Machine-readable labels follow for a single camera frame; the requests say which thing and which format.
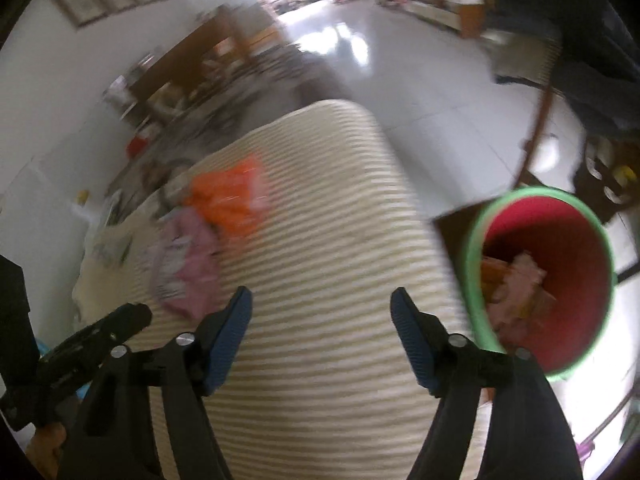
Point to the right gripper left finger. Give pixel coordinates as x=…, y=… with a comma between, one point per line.
x=114, y=436

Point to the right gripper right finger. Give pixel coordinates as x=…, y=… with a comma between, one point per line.
x=528, y=436

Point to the pink snack bag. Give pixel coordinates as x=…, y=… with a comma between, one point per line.
x=185, y=276

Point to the orange snack bag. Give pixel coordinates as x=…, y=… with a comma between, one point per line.
x=235, y=200

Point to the person's left hand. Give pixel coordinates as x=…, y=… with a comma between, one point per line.
x=45, y=449

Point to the red bin with green rim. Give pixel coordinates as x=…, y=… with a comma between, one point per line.
x=567, y=241

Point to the striped beige table mat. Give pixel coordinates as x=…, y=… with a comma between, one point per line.
x=321, y=387

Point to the red bag on floor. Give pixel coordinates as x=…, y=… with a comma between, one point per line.
x=136, y=146

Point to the carved wooden chair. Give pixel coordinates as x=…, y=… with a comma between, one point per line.
x=604, y=174

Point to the navy blue jacket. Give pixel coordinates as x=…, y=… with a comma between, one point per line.
x=598, y=67

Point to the patterned grey rug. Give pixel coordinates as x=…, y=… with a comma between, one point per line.
x=283, y=79

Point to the wooden bench sofa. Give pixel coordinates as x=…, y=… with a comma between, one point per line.
x=230, y=35

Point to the low tv cabinet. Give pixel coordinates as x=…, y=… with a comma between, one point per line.
x=466, y=17

